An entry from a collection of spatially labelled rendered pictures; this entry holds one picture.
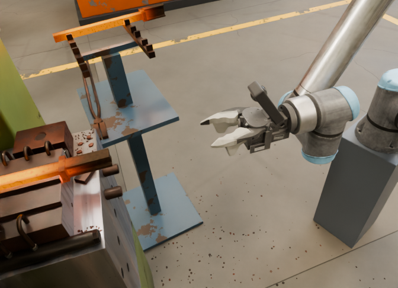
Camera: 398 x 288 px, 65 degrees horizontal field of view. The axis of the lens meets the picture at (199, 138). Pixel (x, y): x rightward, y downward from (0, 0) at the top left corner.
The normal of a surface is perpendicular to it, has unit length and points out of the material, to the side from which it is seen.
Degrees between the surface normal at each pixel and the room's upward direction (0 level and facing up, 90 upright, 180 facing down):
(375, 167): 90
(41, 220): 0
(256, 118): 0
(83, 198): 0
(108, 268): 90
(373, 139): 70
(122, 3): 90
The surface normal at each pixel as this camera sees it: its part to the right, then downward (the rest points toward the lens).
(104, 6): 0.35, 0.62
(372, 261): -0.07, -0.73
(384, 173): -0.76, 0.48
